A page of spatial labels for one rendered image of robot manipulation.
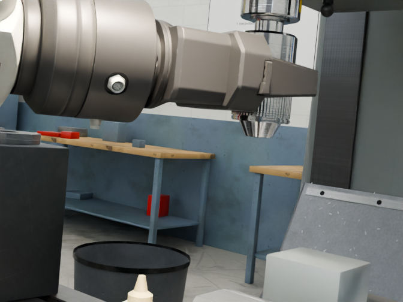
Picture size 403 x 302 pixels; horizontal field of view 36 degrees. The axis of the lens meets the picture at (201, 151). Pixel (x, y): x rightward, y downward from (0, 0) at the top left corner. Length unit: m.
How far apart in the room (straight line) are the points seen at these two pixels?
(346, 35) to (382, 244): 0.29
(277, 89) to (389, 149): 0.40
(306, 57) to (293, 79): 4.89
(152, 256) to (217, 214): 3.10
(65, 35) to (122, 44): 0.04
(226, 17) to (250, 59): 5.48
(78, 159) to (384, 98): 6.44
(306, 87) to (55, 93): 0.19
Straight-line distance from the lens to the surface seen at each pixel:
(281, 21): 0.50
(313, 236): 0.85
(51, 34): 0.39
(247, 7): 0.49
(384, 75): 0.85
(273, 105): 0.47
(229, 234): 5.74
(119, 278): 2.32
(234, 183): 5.67
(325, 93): 0.88
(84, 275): 2.41
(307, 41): 5.38
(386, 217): 0.83
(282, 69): 0.47
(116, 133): 6.26
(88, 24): 0.40
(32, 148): 0.76
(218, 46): 0.43
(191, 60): 0.42
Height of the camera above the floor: 1.20
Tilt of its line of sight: 3 degrees down
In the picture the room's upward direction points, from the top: 5 degrees clockwise
